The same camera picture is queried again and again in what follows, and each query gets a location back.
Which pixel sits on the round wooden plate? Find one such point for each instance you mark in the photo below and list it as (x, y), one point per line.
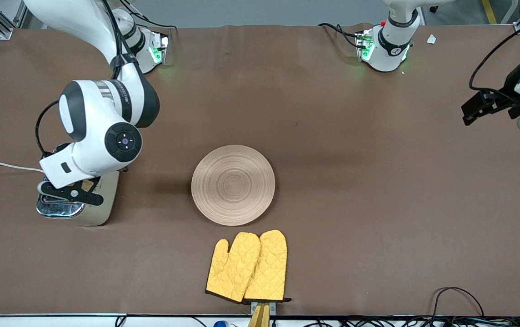
(232, 186)

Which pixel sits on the grey metal bracket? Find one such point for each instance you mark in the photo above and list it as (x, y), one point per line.
(272, 308)

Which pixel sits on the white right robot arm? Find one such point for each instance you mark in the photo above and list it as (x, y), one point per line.
(101, 131)

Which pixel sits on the cream and chrome toaster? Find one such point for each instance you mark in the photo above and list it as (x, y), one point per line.
(105, 204)

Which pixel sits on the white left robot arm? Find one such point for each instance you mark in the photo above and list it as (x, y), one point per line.
(389, 50)

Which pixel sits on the white paper scrap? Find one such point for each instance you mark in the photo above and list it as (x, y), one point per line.
(431, 39)

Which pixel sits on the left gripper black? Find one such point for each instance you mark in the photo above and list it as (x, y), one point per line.
(507, 98)

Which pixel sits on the yellow quilted oven mitt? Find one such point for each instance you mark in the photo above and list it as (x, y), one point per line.
(269, 268)
(232, 272)

